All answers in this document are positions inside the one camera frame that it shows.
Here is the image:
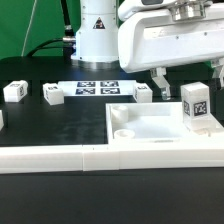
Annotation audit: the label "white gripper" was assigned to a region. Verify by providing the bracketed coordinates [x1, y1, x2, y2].
[118, 8, 224, 100]

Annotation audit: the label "white square tabletop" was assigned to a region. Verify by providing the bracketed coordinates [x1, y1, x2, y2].
[105, 102, 224, 144]

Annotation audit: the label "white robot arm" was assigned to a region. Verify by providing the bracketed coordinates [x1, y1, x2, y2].
[71, 0, 224, 99]

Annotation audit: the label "white obstacle fence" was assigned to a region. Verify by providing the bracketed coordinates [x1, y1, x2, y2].
[0, 137, 224, 174]

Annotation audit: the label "white block left edge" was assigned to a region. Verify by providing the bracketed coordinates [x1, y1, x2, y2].
[0, 110, 4, 131]

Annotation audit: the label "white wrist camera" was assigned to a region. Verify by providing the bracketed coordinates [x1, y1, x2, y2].
[118, 0, 176, 21]

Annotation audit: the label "white marker base plate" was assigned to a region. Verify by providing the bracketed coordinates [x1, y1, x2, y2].
[58, 80, 135, 96]

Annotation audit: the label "black cables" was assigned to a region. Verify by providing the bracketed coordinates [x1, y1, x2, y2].
[26, 0, 76, 58]

